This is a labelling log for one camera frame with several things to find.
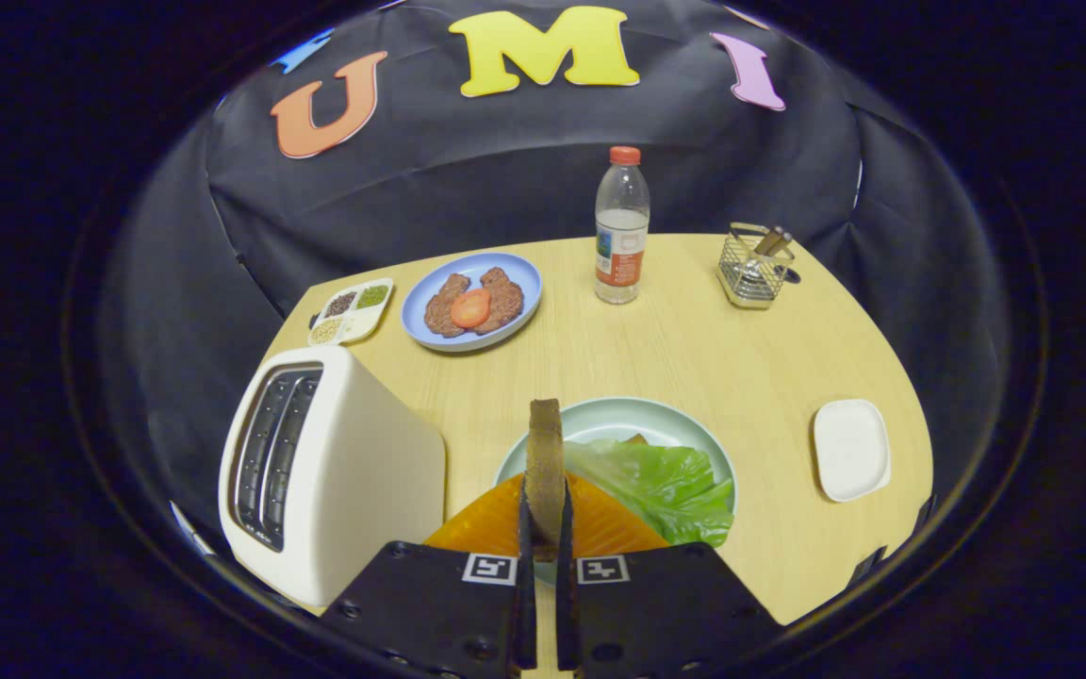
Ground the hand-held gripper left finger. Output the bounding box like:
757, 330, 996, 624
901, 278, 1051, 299
320, 473, 539, 679

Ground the clear plastic bottle red cap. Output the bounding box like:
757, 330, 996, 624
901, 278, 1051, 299
594, 146, 651, 306

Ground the white square plate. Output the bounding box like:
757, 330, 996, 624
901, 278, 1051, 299
812, 398, 893, 504

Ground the brown meat patty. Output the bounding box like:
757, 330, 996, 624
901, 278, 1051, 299
423, 273, 473, 339
479, 267, 526, 334

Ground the white toaster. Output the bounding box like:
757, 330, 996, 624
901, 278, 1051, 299
218, 345, 448, 609

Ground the red tomato slice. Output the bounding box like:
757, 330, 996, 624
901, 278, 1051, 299
450, 289, 492, 329

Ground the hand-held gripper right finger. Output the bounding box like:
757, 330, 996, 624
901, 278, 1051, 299
557, 472, 782, 679

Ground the pale green round plate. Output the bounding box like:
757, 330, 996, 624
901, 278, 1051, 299
494, 396, 738, 548

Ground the green lettuce leaf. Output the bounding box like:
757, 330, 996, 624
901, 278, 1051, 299
564, 438, 735, 550

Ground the blue plate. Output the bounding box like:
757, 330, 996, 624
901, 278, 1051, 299
401, 252, 543, 354

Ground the white sectioned dish with seeds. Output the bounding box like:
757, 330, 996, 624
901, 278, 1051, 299
307, 277, 395, 347

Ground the metal wire cutlery holder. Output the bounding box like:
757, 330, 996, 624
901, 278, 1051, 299
717, 223, 797, 311

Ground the round brown bread slice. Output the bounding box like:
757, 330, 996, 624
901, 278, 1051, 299
524, 398, 568, 562

